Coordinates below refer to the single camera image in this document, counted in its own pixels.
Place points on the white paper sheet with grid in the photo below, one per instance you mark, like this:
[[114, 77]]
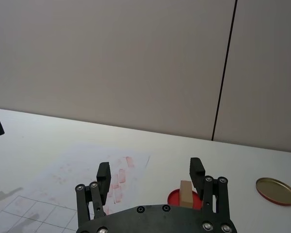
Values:
[[51, 179]]

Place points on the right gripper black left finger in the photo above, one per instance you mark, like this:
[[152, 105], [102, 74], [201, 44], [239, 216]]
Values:
[[103, 177]]

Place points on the wooden stamp block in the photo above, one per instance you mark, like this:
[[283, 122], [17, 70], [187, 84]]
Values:
[[186, 194]]

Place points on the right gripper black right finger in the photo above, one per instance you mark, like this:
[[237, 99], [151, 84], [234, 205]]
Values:
[[196, 174]]

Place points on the round gold tin lid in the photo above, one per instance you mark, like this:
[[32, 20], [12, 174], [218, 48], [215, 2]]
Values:
[[276, 191]]

